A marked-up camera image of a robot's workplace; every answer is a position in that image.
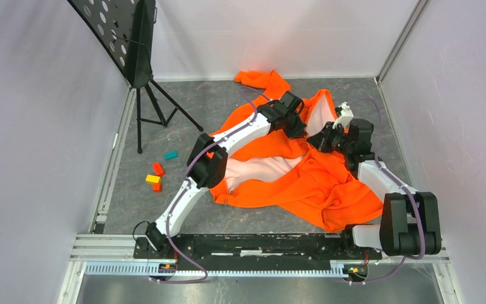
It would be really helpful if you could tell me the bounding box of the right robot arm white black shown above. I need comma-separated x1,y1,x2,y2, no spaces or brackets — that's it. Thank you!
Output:
307,118,442,259

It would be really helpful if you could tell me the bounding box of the orange jacket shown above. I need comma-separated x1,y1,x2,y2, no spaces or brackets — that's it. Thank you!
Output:
210,70,383,232

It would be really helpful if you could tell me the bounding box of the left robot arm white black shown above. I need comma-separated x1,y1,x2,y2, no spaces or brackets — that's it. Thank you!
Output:
145,91,306,258

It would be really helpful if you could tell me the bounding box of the black music stand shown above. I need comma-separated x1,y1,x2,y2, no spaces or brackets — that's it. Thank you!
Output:
68,0,204,154

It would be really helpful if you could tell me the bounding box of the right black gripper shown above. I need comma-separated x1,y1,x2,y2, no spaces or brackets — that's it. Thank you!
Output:
306,121,352,155

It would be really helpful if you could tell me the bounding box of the red block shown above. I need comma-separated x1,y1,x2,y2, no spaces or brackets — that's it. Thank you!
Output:
152,162,165,177

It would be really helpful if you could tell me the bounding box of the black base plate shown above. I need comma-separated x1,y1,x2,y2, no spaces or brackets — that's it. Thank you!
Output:
134,233,382,272

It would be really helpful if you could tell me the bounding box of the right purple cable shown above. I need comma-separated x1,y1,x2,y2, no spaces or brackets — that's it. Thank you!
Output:
343,96,426,285

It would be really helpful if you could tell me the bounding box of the yellow block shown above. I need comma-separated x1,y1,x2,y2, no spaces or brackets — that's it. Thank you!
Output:
145,174,162,184

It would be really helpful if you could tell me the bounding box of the small orange block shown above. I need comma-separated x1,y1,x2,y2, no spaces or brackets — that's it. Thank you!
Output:
152,183,163,193

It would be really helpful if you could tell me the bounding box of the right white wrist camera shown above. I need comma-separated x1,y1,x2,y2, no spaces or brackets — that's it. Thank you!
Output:
333,102,354,129

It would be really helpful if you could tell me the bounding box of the aluminium frame rail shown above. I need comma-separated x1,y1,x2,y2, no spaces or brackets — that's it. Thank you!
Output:
56,234,458,304

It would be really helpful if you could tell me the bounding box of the teal block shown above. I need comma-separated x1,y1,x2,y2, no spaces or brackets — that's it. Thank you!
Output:
164,151,178,160

